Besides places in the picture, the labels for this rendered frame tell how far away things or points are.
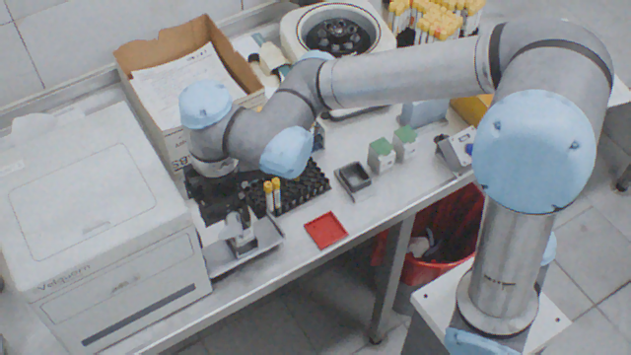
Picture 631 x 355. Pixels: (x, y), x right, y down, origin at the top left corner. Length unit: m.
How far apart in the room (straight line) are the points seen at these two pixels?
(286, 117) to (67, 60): 0.78
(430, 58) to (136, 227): 0.50
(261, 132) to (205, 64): 0.69
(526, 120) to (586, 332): 1.76
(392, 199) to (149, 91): 0.60
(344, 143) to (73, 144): 0.61
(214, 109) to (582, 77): 0.47
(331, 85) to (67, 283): 0.50
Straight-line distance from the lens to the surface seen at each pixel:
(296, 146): 0.88
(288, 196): 1.35
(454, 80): 0.83
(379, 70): 0.88
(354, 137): 1.48
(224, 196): 1.07
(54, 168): 1.13
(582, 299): 2.41
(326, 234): 1.33
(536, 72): 0.69
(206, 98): 0.91
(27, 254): 1.05
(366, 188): 1.38
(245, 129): 0.90
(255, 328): 2.19
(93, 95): 1.65
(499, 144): 0.66
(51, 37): 1.54
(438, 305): 1.24
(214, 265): 1.26
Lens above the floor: 2.02
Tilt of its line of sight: 55 degrees down
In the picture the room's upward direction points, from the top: 1 degrees clockwise
